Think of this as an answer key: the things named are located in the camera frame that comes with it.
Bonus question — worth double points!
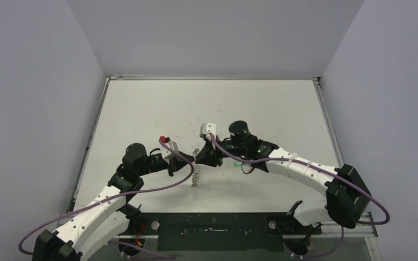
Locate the metal disc with keyrings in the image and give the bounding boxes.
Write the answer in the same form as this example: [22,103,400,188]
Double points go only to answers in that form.
[192,148,200,187]

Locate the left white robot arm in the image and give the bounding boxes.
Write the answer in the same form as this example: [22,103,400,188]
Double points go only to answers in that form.
[32,138,194,260]

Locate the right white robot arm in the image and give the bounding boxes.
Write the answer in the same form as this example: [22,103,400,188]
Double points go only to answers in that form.
[195,121,370,233]

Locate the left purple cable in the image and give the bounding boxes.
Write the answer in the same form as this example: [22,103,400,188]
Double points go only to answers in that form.
[17,138,194,256]

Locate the purple cable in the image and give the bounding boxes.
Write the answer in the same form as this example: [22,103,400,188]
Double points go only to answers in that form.
[17,138,194,256]
[208,134,391,226]

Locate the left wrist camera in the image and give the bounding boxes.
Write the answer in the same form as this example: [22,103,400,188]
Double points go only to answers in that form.
[159,136,179,163]

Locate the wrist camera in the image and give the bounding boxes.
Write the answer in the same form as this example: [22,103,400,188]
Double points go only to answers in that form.
[199,123,217,140]
[159,136,179,163]

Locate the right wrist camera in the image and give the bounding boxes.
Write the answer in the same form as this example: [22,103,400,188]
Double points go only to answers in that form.
[199,123,217,140]

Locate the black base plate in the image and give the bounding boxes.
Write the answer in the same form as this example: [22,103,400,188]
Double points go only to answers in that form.
[122,212,322,252]

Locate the aluminium frame rail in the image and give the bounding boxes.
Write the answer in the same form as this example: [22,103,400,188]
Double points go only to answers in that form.
[113,213,378,239]

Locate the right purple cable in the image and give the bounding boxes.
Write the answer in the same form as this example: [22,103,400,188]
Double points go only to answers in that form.
[208,134,391,226]

